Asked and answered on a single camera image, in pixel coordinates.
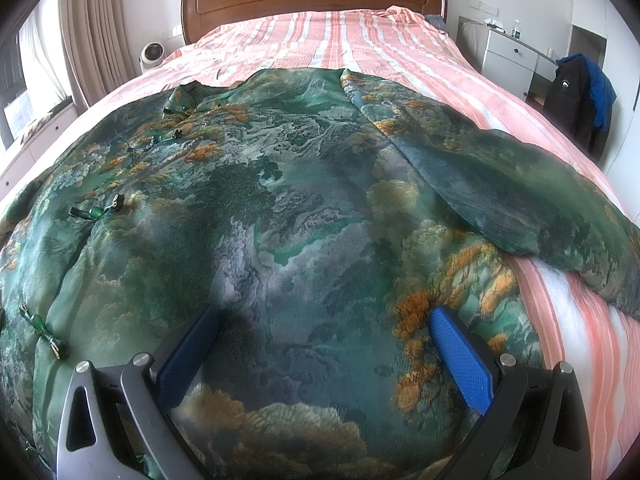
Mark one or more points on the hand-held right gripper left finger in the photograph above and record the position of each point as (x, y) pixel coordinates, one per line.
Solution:
(184, 356)

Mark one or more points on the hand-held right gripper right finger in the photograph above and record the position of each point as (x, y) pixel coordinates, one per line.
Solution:
(462, 360)

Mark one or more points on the green landscape print garment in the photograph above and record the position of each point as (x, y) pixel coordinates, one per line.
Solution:
(280, 240)

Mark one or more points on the white window bench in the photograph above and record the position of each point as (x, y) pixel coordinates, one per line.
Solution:
(35, 145)

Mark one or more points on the black jacket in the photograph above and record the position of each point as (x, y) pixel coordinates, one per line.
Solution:
(570, 105)

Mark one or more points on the small white fan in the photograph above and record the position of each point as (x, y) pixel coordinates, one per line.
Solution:
(149, 54)

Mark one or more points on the blue jacket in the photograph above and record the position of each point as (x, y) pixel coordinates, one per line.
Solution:
(597, 87)

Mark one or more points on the white drawer cabinet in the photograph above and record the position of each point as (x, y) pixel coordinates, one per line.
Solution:
(510, 52)

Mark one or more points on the pink striped bed sheet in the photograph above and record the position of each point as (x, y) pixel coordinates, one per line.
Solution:
(380, 45)

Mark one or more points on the tissue box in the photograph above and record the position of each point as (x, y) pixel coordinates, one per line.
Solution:
(495, 23)

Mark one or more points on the grey pillow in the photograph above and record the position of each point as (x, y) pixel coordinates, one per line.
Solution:
(436, 22)

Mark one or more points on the beige curtain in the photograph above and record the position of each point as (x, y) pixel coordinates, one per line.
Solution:
(90, 30)

